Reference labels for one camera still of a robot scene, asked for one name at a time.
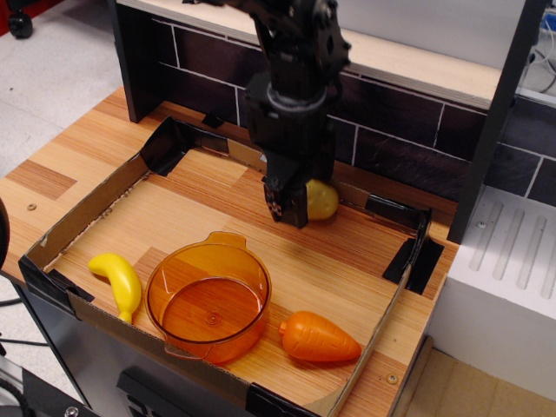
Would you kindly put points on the grey toy kitchen cabinet front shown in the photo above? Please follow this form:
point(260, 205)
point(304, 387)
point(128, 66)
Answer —
point(113, 367)

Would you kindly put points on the orange transparent plastic pot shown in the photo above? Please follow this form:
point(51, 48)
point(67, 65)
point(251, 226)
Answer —
point(210, 299)

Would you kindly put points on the yellow plastic toy potato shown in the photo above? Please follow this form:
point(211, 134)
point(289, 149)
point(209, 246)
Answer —
point(323, 200)

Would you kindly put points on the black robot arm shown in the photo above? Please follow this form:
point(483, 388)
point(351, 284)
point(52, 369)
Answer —
point(304, 47)

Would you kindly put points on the wooden shelf with dark posts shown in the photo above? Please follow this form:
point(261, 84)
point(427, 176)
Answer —
point(436, 123)

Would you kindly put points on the white toy sink drainboard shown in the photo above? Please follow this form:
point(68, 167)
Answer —
point(496, 311)

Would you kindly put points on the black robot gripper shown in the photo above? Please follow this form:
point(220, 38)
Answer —
point(299, 144)

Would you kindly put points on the cardboard fence with black tape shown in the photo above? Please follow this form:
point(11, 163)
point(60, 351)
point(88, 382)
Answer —
point(369, 269)

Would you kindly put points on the yellow plastic toy banana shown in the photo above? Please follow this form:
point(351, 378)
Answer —
point(124, 281)

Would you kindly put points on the orange plastic toy carrot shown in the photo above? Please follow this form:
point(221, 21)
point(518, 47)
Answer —
point(310, 337)

